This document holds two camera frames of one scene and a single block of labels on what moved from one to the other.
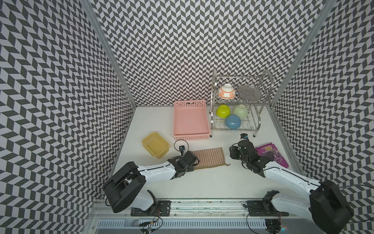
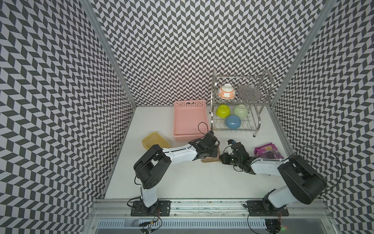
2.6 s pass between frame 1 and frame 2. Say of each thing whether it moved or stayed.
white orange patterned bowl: stayed
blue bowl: stayed
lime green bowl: stayed
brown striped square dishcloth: moved
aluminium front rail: stayed
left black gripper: moved
